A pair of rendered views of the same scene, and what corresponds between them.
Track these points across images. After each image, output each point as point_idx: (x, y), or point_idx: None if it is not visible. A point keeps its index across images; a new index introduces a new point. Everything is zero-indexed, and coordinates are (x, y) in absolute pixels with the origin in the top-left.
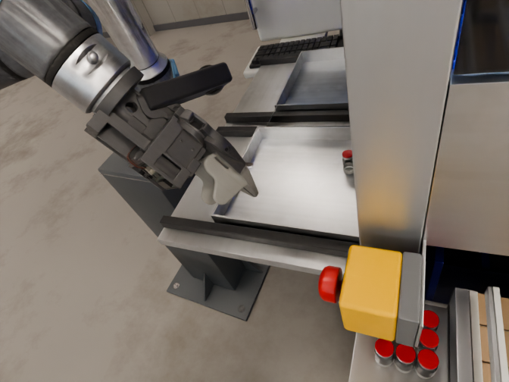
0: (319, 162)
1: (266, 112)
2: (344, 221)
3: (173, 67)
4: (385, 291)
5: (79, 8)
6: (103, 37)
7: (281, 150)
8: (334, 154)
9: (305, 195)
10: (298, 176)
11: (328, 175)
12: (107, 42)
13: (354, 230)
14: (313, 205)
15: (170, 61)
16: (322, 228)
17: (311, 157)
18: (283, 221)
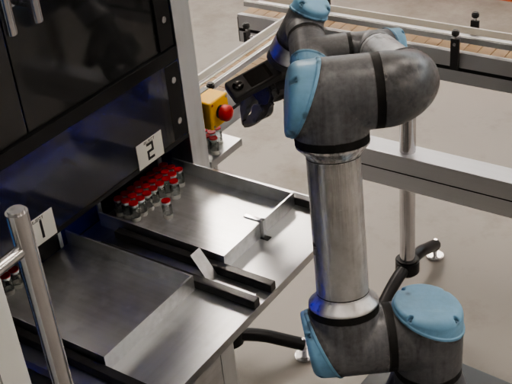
0: (186, 228)
1: (204, 283)
2: (197, 189)
3: (305, 308)
4: (207, 92)
5: (288, 43)
6: (275, 39)
7: (212, 248)
8: (169, 232)
9: (212, 209)
10: (209, 223)
11: (186, 218)
12: (273, 40)
13: (194, 184)
14: (211, 202)
15: (308, 315)
16: (214, 189)
17: (189, 235)
18: (238, 197)
